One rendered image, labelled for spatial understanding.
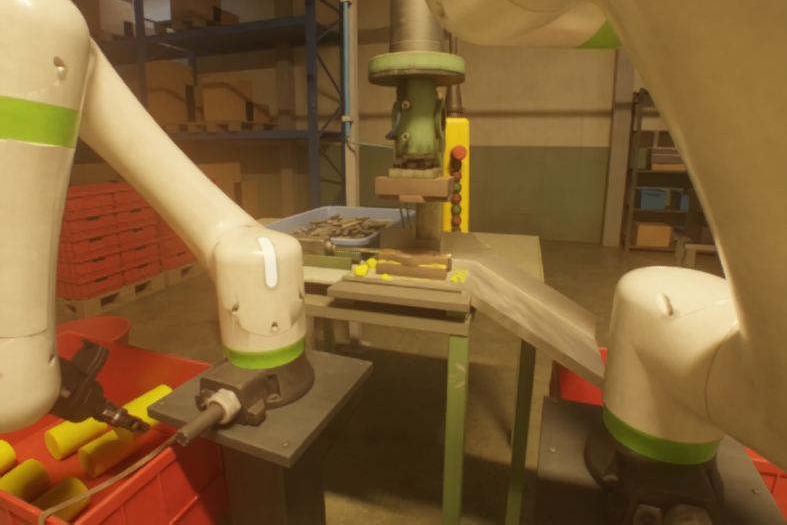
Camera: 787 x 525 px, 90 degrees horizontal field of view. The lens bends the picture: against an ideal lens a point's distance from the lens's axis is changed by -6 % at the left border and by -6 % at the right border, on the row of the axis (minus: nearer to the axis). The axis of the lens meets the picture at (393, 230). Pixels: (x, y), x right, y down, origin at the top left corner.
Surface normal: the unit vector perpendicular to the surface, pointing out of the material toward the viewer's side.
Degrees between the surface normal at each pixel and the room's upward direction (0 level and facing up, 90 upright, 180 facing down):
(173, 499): 90
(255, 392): 81
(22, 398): 87
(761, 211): 124
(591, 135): 90
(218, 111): 90
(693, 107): 129
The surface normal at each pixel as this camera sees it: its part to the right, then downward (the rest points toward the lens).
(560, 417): 0.00, -0.98
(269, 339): 0.35, 0.18
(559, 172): -0.29, 0.19
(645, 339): -0.97, 0.03
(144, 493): 0.95, 0.06
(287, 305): 0.81, 0.11
